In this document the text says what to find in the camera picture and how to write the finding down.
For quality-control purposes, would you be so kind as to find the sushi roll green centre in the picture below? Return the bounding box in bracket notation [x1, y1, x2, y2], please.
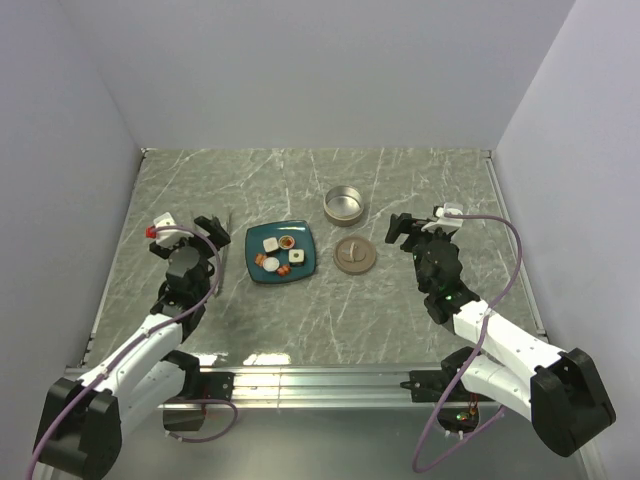
[288, 248, 306, 266]

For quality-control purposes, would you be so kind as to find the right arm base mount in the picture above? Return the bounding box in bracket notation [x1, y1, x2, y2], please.
[400, 370, 480, 436]

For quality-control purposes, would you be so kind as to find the round metal lunch box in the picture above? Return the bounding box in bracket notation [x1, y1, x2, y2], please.
[323, 185, 364, 227]

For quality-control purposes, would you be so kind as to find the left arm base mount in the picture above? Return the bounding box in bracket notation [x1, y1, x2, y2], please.
[162, 371, 235, 437]

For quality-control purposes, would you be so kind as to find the aluminium front rail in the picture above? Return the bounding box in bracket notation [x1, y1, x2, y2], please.
[59, 363, 581, 411]

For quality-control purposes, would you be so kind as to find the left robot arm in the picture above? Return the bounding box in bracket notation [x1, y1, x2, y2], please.
[26, 213, 233, 479]

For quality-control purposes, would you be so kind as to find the pork belly piece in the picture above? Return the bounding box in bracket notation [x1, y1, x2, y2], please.
[276, 265, 291, 277]
[255, 253, 267, 267]

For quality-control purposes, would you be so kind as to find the teal square plate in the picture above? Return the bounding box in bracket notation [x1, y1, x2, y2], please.
[245, 220, 317, 285]

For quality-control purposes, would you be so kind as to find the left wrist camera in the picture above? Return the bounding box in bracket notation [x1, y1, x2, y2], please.
[145, 212, 181, 248]

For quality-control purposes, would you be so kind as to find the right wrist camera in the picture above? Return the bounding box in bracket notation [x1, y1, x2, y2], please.
[421, 202, 463, 234]

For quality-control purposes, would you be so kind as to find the plain white rice block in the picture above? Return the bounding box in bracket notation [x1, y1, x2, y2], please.
[262, 237, 280, 254]

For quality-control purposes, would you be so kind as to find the small bowl with red food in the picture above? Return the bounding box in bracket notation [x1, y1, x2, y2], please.
[278, 235, 295, 250]

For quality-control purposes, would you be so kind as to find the right pork belly piece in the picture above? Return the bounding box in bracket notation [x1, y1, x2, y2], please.
[276, 265, 291, 277]

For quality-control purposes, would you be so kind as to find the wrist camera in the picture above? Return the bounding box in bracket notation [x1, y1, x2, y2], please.
[421, 202, 463, 234]
[145, 212, 181, 248]

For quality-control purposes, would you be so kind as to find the left pork belly piece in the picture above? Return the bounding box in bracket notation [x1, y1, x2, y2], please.
[255, 253, 267, 267]

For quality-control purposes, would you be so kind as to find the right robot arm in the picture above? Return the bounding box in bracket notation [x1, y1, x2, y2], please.
[385, 205, 616, 457]

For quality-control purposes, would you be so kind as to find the brown round lid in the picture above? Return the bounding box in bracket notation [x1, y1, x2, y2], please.
[333, 235, 377, 276]

